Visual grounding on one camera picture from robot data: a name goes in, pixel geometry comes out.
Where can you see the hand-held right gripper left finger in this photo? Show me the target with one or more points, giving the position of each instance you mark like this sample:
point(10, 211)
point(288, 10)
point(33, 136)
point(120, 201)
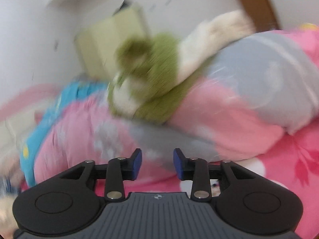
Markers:
point(137, 164)

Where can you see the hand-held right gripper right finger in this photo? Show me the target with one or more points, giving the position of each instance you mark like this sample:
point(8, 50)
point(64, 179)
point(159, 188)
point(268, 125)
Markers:
point(179, 164)

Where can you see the pink grey leaf-print quilt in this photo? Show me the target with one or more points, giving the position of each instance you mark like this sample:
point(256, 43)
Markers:
point(224, 104)

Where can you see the green white fleece garment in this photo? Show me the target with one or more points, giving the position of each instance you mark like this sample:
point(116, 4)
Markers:
point(159, 79)

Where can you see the blue floral quilt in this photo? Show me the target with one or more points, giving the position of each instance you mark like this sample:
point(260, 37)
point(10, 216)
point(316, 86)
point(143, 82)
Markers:
point(49, 119)

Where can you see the pink floral bed sheet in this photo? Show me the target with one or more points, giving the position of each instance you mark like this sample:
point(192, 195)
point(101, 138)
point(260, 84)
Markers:
point(294, 169)

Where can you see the pink cream padded headboard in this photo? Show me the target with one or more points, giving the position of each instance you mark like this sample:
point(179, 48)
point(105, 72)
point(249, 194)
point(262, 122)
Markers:
point(15, 129)

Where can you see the pale yellow wardrobe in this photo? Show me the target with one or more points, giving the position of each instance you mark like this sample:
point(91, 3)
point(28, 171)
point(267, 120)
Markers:
point(107, 39)

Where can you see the grey garment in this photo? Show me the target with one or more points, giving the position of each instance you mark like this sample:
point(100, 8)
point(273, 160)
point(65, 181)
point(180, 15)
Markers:
point(7, 184)

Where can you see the folded cream garment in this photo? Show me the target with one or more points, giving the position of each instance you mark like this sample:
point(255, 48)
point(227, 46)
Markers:
point(6, 214)

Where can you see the brown wooden door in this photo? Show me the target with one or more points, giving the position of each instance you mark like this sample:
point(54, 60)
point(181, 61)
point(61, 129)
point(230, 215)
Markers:
point(254, 0)

